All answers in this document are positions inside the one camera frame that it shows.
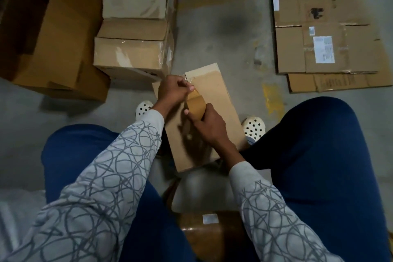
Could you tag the person's right hand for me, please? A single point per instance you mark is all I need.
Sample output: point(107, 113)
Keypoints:
point(209, 127)

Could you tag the person's left hand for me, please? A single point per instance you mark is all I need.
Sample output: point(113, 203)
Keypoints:
point(172, 93)

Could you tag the brown packing tape roll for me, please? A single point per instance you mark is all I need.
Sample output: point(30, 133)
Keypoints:
point(196, 104)

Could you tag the large black-label cardboard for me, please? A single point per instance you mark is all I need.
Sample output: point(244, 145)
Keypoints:
point(61, 31)

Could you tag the brown cardboard sheet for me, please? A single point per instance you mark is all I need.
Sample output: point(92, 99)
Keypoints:
point(362, 80)

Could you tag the person's right forearm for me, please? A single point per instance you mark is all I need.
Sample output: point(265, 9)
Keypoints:
point(276, 222)

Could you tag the person's left forearm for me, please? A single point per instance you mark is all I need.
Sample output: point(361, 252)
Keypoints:
point(98, 203)

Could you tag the person's left white clog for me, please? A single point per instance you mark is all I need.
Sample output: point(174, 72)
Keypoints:
point(143, 109)

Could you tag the person's white clog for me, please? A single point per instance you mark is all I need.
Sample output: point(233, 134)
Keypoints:
point(253, 128)
point(143, 109)

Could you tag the person's right white clog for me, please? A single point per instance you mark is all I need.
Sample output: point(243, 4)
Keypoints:
point(253, 128)

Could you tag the person's blue trousers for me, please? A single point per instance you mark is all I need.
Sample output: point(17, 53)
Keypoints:
point(331, 166)

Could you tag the brown plastic-wrapped stool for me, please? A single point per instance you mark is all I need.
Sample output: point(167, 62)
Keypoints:
point(209, 234)

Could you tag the white woven sack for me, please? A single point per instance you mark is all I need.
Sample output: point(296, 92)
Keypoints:
point(15, 219)

